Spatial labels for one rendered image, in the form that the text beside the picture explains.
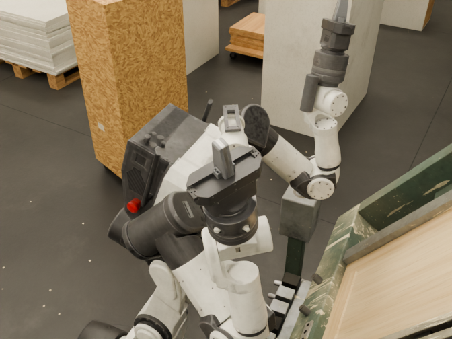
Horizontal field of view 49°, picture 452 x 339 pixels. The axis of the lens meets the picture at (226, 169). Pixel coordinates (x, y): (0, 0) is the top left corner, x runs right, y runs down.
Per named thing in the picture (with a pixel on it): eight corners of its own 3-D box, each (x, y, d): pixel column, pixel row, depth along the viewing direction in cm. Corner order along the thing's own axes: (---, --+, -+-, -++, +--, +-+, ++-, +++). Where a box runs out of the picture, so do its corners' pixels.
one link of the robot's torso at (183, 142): (93, 237, 130) (112, 140, 106) (159, 167, 155) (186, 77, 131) (189, 296, 126) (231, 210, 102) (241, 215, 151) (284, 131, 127)
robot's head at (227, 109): (220, 155, 114) (218, 130, 109) (218, 130, 120) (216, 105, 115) (247, 153, 114) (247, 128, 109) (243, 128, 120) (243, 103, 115)
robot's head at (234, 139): (213, 169, 112) (224, 140, 106) (211, 138, 119) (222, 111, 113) (241, 173, 114) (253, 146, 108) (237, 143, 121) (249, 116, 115)
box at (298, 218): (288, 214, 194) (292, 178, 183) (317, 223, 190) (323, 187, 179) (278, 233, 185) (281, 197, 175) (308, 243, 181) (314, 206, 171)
